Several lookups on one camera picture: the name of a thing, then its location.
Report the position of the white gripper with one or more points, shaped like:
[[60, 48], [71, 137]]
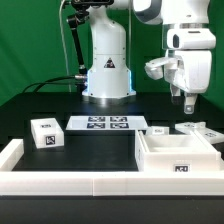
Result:
[[189, 71]]

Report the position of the white cabinet door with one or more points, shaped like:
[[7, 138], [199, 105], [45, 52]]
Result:
[[157, 130], [213, 137]]

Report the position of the white cabinet body box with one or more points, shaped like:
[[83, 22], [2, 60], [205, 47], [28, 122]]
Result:
[[175, 153]]

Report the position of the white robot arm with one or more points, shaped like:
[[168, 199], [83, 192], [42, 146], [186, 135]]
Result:
[[186, 39]]

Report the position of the white flat tagged panel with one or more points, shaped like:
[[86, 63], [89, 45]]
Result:
[[107, 123]]

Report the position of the small white tagged block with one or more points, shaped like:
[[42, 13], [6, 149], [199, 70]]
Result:
[[47, 133]]

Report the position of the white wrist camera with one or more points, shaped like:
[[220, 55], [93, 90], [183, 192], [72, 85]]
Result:
[[154, 68]]

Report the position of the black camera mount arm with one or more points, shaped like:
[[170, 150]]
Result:
[[80, 17]]

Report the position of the white U-shaped boundary frame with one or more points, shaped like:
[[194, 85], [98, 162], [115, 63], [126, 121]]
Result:
[[100, 183]]

